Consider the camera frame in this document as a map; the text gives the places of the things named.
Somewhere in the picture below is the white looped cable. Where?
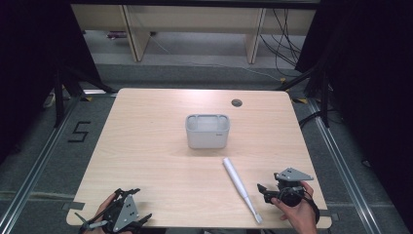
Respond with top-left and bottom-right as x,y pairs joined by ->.
42,92 -> 56,109

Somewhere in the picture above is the person's left hand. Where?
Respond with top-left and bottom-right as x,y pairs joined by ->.
85,193 -> 118,234

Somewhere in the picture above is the light grey plastic holder box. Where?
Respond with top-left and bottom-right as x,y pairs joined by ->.
185,113 -> 231,150

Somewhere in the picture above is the grey tape patch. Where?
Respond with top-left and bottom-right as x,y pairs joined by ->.
316,209 -> 341,222
61,201 -> 86,212

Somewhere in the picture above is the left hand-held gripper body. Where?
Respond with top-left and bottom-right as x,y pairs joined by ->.
102,191 -> 140,234

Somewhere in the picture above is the grey plug with thin cable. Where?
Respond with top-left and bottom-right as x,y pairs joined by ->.
74,212 -> 109,230

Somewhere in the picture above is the thick black floor cable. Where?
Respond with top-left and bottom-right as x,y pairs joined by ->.
298,110 -> 323,129

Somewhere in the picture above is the black metal stand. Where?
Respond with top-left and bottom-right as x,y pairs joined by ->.
276,62 -> 331,129
53,58 -> 119,129

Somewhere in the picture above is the small dark purple object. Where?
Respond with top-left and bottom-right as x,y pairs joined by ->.
106,30 -> 129,40

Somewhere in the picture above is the person's right hand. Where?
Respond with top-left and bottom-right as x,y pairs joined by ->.
271,180 -> 319,234

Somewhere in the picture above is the black wrist strap cable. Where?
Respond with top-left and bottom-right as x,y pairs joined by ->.
302,190 -> 321,225

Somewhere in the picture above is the bundle of black cables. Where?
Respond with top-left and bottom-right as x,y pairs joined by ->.
259,8 -> 304,78

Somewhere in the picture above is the white electric toothbrush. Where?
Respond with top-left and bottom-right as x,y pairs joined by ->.
222,157 -> 263,224

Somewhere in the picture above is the black curtain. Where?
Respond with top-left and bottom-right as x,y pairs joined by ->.
294,0 -> 413,228
0,0 -> 100,165

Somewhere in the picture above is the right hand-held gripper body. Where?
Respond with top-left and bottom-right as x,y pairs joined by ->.
274,167 -> 315,208

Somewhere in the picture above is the silver metal floor rail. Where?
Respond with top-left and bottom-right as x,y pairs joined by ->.
307,98 -> 383,234
0,95 -> 83,234

